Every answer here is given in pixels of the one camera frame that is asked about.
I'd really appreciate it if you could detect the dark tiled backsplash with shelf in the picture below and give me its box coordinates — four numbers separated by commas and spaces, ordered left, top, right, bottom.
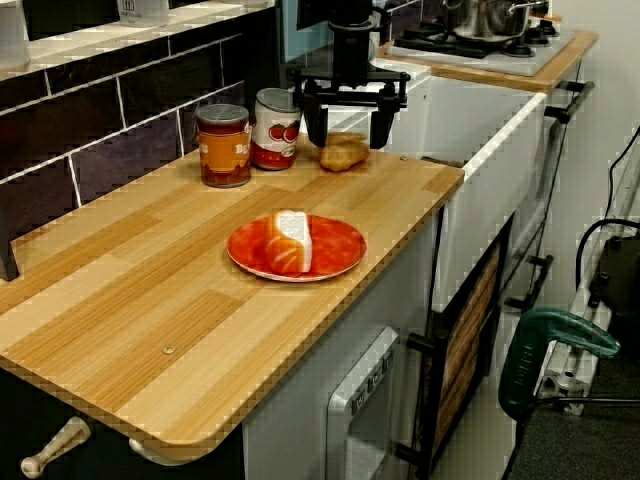
0, 0, 281, 281

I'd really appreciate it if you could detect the black cable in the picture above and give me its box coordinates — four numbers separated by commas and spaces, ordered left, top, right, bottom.
574, 217, 640, 286

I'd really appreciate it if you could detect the wooden crate in black frame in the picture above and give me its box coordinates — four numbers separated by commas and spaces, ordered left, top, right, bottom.
424, 214, 515, 471

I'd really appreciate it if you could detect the beans can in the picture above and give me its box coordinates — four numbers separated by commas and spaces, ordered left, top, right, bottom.
194, 103, 252, 189

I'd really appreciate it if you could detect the black device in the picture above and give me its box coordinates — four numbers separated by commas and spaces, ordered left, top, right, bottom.
589, 234, 640, 321

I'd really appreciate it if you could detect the tomato can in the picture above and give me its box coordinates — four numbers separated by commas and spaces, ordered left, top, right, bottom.
249, 88, 303, 171

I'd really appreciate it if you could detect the toy chicken wing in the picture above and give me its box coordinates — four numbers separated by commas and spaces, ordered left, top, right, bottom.
319, 131, 371, 173

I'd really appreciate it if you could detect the white toy kitchen cabinet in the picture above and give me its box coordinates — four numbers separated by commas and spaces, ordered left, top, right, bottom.
242, 64, 586, 480

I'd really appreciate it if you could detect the black handle bar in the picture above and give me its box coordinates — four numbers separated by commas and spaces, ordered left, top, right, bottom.
394, 332, 444, 466
543, 79, 596, 125
504, 254, 555, 309

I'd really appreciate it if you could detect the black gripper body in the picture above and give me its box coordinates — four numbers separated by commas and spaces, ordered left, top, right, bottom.
288, 19, 412, 109

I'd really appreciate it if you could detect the small white plastic jar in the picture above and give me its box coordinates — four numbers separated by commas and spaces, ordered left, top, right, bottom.
117, 0, 171, 29

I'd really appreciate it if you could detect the dark grey post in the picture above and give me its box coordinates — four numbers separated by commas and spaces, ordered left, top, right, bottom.
244, 0, 286, 101

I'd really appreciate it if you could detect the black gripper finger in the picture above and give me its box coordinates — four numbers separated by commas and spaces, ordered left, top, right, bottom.
369, 98, 397, 150
303, 94, 330, 148

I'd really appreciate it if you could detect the grey dishwasher door panel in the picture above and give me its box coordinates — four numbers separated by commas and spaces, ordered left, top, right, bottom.
327, 327, 401, 480

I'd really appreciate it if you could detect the toy stove top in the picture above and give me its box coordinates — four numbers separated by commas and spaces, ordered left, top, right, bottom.
384, 22, 576, 79

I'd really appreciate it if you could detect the cream knob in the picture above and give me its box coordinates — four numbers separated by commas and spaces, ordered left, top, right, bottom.
19, 417, 92, 479
128, 437, 194, 467

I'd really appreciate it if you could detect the red plate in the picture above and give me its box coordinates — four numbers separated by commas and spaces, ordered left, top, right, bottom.
226, 214, 369, 284

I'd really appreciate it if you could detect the steel cooking pot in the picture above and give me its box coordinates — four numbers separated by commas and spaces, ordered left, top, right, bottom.
442, 0, 546, 46

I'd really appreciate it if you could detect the aluminium frame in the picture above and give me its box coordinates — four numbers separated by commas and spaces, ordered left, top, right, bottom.
534, 149, 640, 416

